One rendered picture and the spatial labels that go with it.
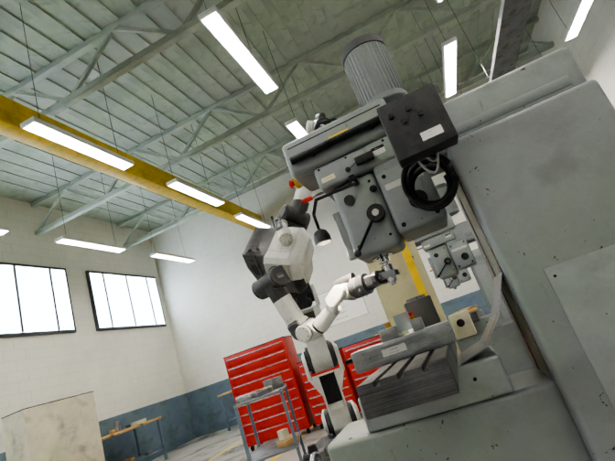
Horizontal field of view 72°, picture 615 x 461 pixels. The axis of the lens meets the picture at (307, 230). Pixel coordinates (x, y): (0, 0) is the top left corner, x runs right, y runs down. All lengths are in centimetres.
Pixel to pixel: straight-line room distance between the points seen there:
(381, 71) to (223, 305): 1091
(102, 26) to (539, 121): 638
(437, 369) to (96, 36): 676
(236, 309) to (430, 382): 1119
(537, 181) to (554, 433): 78
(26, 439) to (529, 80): 677
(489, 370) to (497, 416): 14
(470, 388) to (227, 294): 1104
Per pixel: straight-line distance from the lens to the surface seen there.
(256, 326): 1188
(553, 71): 183
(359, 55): 194
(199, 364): 1282
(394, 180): 166
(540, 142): 159
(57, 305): 1067
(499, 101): 177
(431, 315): 196
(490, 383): 155
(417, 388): 110
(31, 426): 713
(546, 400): 159
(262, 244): 211
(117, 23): 711
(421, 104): 148
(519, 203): 152
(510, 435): 160
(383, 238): 164
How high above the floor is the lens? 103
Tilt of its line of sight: 16 degrees up
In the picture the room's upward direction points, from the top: 19 degrees counter-clockwise
